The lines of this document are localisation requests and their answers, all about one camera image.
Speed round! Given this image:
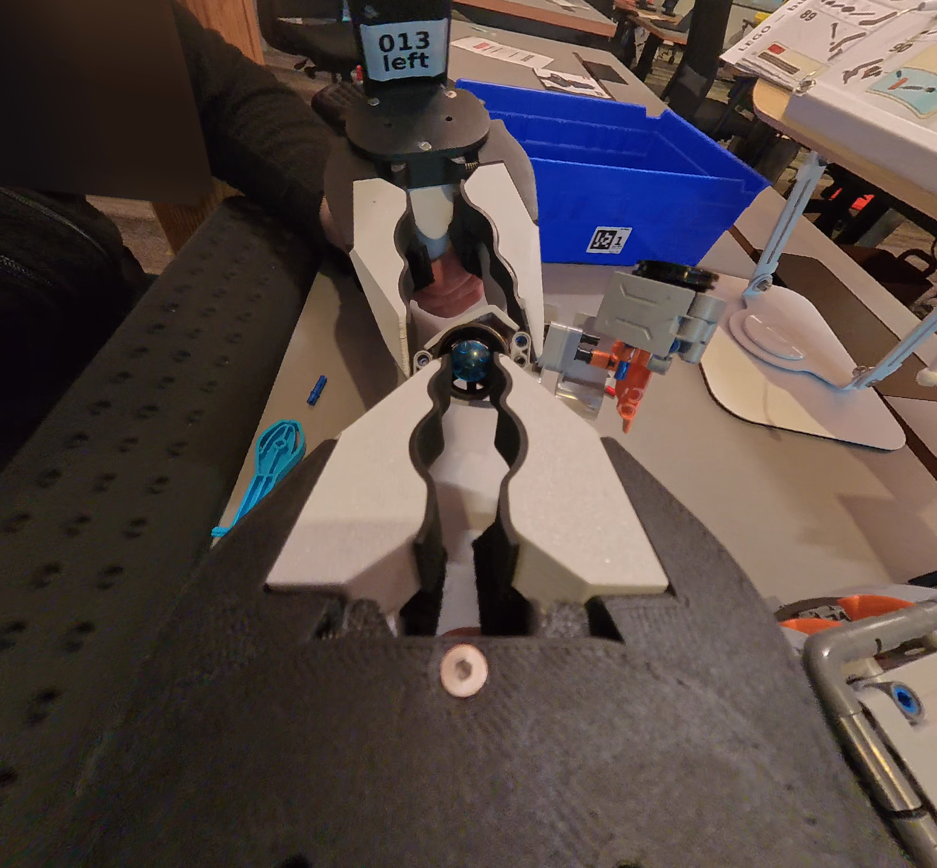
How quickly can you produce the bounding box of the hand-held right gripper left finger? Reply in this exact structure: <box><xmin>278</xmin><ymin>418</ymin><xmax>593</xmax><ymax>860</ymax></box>
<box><xmin>264</xmin><ymin>359</ymin><xmax>450</xmax><ymax>614</ymax></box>

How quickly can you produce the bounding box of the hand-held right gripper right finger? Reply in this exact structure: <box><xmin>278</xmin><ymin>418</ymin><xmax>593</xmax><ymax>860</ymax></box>
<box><xmin>472</xmin><ymin>357</ymin><xmax>671</xmax><ymax>614</ymax></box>

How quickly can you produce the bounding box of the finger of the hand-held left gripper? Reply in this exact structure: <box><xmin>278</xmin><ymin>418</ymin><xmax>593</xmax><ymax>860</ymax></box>
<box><xmin>348</xmin><ymin>174</ymin><xmax>412</xmax><ymax>376</ymax></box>
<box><xmin>461</xmin><ymin>160</ymin><xmax>546</xmax><ymax>365</ymax></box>

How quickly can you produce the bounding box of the translucent blue round stud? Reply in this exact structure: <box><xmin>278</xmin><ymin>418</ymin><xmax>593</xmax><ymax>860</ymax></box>
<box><xmin>448</xmin><ymin>341</ymin><xmax>490</xmax><ymax>386</ymax></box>

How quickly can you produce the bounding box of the grey orange twin-motor toy assembly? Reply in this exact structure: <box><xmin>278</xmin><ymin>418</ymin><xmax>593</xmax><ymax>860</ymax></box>
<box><xmin>412</xmin><ymin>260</ymin><xmax>727</xmax><ymax>437</ymax></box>

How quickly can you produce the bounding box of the person's left forearm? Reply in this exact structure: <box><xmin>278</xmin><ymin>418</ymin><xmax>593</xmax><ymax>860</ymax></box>
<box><xmin>164</xmin><ymin>0</ymin><xmax>334</xmax><ymax>257</ymax></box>

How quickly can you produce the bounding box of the person's left hand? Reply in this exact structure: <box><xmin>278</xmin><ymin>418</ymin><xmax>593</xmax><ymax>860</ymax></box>
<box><xmin>411</xmin><ymin>253</ymin><xmax>488</xmax><ymax>321</ymax></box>

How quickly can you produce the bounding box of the light blue brick separator tool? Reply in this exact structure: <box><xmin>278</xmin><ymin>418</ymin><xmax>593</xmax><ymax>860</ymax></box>
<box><xmin>212</xmin><ymin>420</ymin><xmax>308</xmax><ymax>538</ymax></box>

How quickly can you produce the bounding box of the white paper leaflet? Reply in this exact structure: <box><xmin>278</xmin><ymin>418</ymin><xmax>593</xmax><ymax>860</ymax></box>
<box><xmin>450</xmin><ymin>35</ymin><xmax>557</xmax><ymax>71</ymax></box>

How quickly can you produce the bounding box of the blue plastic bin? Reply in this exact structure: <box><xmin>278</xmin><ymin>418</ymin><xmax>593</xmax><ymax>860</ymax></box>
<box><xmin>455</xmin><ymin>77</ymin><xmax>773</xmax><ymax>265</ymax></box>

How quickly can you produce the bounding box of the printed paper leaflet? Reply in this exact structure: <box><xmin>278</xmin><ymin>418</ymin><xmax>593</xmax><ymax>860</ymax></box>
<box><xmin>536</xmin><ymin>66</ymin><xmax>609</xmax><ymax>99</ymax></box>

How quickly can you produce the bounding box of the black office chair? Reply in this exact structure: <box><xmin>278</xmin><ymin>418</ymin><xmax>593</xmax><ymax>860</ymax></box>
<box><xmin>245</xmin><ymin>0</ymin><xmax>360</xmax><ymax>82</ymax></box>
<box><xmin>659</xmin><ymin>0</ymin><xmax>744</xmax><ymax>140</ymax></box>

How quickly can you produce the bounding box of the small dark brown desk mat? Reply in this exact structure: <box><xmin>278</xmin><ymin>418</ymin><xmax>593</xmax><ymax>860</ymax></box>
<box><xmin>573</xmin><ymin>51</ymin><xmax>631</xmax><ymax>85</ymax></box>

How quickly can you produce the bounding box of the grey background table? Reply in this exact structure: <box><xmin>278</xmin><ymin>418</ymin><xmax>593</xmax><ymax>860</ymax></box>
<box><xmin>452</xmin><ymin>0</ymin><xmax>619</xmax><ymax>45</ymax></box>

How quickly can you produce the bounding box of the white desk lamp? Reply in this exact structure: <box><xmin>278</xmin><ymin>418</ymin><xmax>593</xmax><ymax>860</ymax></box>
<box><xmin>699</xmin><ymin>70</ymin><xmax>937</xmax><ymax>453</ymax></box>

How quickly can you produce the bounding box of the large grey orange toy vehicle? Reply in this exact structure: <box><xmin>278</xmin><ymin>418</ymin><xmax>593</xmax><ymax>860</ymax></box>
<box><xmin>776</xmin><ymin>593</ymin><xmax>937</xmax><ymax>854</ymax></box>

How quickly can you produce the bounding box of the large dark brown desk mat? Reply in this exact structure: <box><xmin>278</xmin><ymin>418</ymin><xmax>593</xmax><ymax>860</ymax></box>
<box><xmin>761</xmin><ymin>246</ymin><xmax>927</xmax><ymax>342</ymax></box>

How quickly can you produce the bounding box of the instruction booklet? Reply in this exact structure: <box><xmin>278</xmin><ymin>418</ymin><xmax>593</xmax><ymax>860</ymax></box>
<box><xmin>719</xmin><ymin>0</ymin><xmax>937</xmax><ymax>124</ymax></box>

